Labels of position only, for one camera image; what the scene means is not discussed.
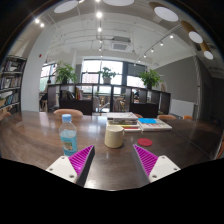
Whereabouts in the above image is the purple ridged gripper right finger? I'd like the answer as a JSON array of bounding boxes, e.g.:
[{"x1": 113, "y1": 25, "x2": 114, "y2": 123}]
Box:
[{"x1": 133, "y1": 145, "x2": 180, "y2": 183}]

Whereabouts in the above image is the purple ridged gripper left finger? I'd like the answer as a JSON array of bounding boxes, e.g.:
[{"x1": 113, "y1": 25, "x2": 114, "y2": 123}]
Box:
[{"x1": 47, "y1": 145, "x2": 95, "y2": 187}]

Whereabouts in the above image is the clear water bottle blue cap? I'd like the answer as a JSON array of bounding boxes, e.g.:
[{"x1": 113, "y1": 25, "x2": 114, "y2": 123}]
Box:
[{"x1": 59, "y1": 114, "x2": 77, "y2": 156}]

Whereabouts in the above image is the red round coaster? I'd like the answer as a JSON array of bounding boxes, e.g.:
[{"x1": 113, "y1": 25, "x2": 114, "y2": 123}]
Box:
[{"x1": 137, "y1": 138, "x2": 152, "y2": 147}]

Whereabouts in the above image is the book with blue cover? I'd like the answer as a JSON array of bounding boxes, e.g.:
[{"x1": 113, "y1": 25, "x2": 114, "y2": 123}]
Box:
[{"x1": 138, "y1": 118, "x2": 172, "y2": 131}]

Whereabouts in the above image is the cream ceramic mug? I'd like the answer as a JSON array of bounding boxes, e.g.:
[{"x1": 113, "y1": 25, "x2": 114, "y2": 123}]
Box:
[{"x1": 104, "y1": 126, "x2": 124, "y2": 148}]

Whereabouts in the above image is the stack of books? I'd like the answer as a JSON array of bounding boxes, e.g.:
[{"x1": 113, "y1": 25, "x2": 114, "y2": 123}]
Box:
[{"x1": 107, "y1": 112, "x2": 140, "y2": 132}]

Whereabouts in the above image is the orange chair back right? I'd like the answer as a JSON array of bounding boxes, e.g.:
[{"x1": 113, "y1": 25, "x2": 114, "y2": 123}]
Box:
[{"x1": 157, "y1": 115, "x2": 176, "y2": 120}]

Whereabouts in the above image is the orange chair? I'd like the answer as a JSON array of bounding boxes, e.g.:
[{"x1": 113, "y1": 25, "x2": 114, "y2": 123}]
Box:
[
  {"x1": 183, "y1": 115, "x2": 193, "y2": 120},
  {"x1": 157, "y1": 115, "x2": 176, "y2": 120},
  {"x1": 54, "y1": 109, "x2": 83, "y2": 117}
]

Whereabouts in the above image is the orange chair back left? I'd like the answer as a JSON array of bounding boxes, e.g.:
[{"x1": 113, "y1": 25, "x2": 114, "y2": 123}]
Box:
[{"x1": 54, "y1": 109, "x2": 83, "y2": 117}]

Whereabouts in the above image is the orange chair far right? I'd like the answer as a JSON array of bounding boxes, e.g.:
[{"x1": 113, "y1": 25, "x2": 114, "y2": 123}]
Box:
[{"x1": 183, "y1": 115, "x2": 193, "y2": 120}]

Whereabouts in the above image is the white radiator panel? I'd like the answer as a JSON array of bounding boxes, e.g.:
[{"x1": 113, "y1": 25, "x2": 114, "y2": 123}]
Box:
[{"x1": 170, "y1": 99, "x2": 194, "y2": 117}]

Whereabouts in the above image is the dark low shelf divider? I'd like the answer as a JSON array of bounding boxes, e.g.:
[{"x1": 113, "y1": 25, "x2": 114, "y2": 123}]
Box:
[{"x1": 47, "y1": 83, "x2": 171, "y2": 117}]

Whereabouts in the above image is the right potted green plant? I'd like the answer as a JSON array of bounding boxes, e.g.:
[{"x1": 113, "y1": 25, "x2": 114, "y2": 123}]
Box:
[{"x1": 140, "y1": 69, "x2": 161, "y2": 90}]

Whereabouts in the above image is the potted green plant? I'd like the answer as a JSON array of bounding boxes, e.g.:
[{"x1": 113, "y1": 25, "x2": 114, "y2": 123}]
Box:
[
  {"x1": 140, "y1": 69, "x2": 161, "y2": 90},
  {"x1": 98, "y1": 67, "x2": 116, "y2": 84},
  {"x1": 55, "y1": 62, "x2": 77, "y2": 84}
]

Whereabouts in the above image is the left potted green plant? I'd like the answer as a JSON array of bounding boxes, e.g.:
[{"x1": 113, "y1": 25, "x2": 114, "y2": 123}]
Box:
[{"x1": 55, "y1": 62, "x2": 77, "y2": 84}]

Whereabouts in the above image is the middle potted green plant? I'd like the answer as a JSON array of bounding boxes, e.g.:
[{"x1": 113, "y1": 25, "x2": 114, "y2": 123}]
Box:
[{"x1": 98, "y1": 67, "x2": 116, "y2": 84}]

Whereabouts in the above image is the tall bookshelf at left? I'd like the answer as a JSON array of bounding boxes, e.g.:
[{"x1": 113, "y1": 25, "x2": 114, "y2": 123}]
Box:
[{"x1": 0, "y1": 55, "x2": 27, "y2": 115}]

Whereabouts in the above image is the ceiling air conditioner unit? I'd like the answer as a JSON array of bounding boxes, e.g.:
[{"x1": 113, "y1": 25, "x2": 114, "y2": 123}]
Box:
[{"x1": 111, "y1": 36, "x2": 131, "y2": 51}]

